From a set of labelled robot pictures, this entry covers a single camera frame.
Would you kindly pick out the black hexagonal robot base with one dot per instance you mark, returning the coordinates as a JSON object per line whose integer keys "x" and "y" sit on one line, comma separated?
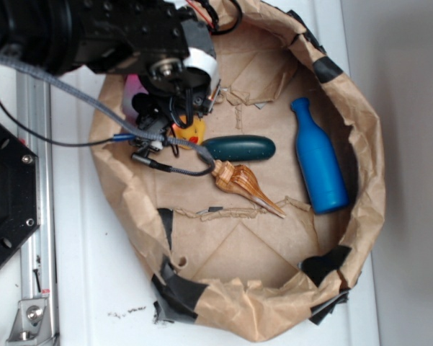
{"x": 18, "y": 194}

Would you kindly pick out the yellow rubber duck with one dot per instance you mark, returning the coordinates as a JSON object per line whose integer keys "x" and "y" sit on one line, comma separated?
{"x": 194, "y": 133}

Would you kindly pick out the dark green oval pickle toy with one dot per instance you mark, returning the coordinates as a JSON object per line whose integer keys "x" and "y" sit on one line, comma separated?
{"x": 240, "y": 148}

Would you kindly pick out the metal corner bracket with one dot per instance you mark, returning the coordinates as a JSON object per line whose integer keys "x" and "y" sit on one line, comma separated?
{"x": 31, "y": 324}

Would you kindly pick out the blue plastic bottle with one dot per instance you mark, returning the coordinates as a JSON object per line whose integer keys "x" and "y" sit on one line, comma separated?
{"x": 318, "y": 162}

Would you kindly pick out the brown striped conch shell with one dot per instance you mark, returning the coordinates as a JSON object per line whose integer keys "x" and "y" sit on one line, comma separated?
{"x": 240, "y": 180}

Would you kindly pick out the aluminium extrusion rail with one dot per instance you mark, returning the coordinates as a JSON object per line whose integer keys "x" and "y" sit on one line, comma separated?
{"x": 37, "y": 254}

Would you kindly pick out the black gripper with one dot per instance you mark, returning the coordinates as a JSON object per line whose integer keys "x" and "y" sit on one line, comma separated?
{"x": 157, "y": 114}

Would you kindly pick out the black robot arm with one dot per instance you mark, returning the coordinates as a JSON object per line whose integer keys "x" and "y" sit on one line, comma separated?
{"x": 169, "y": 48}

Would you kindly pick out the brown paper bag bin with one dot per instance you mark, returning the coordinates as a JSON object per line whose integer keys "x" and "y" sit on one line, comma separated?
{"x": 219, "y": 260}

